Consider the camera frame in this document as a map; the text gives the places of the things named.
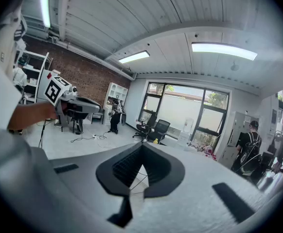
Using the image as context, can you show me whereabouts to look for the grey metal lockers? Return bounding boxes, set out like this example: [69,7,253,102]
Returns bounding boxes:
[225,111,260,169]

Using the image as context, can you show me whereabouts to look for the black swivel office chair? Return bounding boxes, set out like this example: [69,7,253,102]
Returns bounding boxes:
[132,112,157,141]

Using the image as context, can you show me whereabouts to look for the white cubby shelf cabinet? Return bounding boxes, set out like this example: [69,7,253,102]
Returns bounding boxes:
[104,82,129,125]

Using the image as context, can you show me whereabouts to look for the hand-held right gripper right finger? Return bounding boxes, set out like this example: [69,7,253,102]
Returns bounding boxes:
[129,141,281,233]

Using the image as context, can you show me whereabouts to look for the white metal rack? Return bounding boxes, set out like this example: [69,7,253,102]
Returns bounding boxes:
[16,50,50,104]

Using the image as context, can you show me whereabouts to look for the white water dispenser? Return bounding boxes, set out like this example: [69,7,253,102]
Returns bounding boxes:
[177,130,192,150]

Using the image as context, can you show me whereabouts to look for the person's left forearm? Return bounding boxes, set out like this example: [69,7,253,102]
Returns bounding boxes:
[8,102,58,131]

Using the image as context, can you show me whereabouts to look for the large black-framed window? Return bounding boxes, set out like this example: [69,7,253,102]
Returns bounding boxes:
[138,81,230,144]

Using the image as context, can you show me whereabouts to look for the dispenser water bottle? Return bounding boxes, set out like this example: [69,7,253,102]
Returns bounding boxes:
[184,117,195,133]

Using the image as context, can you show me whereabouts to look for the pink plastic bag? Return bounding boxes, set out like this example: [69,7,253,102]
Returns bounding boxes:
[201,144,214,156]

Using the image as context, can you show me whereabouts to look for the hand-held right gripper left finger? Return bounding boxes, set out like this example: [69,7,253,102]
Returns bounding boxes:
[32,141,144,233]

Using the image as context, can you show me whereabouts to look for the long white cable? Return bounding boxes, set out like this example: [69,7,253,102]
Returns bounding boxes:
[70,131,107,145]

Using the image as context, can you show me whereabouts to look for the long ceiling light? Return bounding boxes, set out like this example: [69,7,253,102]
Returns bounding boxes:
[118,50,150,64]
[191,42,258,61]
[39,0,51,28]

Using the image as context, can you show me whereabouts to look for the dark hanging jacket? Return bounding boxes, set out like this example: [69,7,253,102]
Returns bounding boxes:
[270,131,283,164]

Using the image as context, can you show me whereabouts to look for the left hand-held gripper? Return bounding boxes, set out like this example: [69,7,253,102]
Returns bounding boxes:
[43,75,103,128]

